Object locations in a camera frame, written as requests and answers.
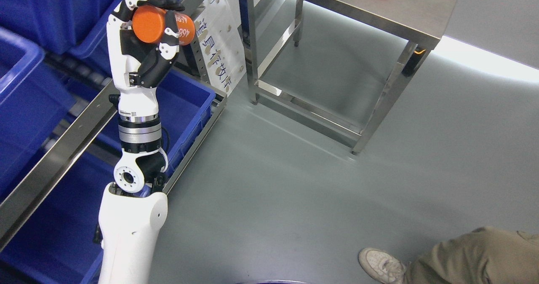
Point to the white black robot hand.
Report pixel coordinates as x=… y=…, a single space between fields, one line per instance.
x=138 y=68

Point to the blue bin lower right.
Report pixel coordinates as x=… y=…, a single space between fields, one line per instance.
x=184 y=110

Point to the steel shelf front rail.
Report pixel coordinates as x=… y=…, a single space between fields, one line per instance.
x=27 y=196

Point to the steel table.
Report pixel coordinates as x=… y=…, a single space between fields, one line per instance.
x=338 y=66

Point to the orange cylindrical capacitor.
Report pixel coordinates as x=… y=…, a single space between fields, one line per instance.
x=148 y=25

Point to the khaki trouser leg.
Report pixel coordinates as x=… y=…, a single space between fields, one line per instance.
x=487 y=255

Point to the large blue bin right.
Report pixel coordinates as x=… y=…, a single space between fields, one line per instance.
x=56 y=25

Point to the white shoe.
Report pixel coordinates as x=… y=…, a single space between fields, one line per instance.
x=381 y=266

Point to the white label sign board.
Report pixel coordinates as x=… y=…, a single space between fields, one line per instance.
x=220 y=42

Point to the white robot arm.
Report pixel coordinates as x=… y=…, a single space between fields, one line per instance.
x=133 y=207

